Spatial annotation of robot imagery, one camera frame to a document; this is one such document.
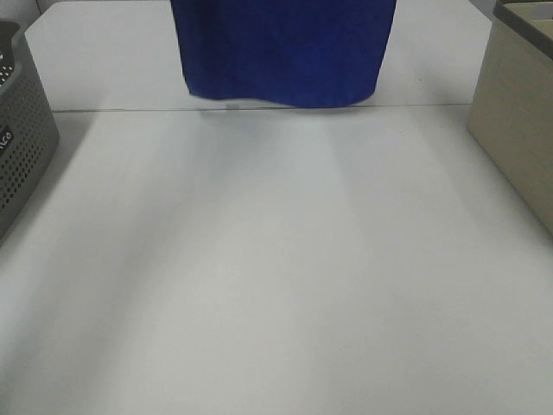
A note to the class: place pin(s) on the blue microfiber towel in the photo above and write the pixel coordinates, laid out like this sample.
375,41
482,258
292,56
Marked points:
306,54

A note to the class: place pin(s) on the beige storage box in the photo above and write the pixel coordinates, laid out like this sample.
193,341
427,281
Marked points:
511,113

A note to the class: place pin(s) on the grey perforated plastic basket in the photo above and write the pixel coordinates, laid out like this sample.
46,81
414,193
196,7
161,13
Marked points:
29,134

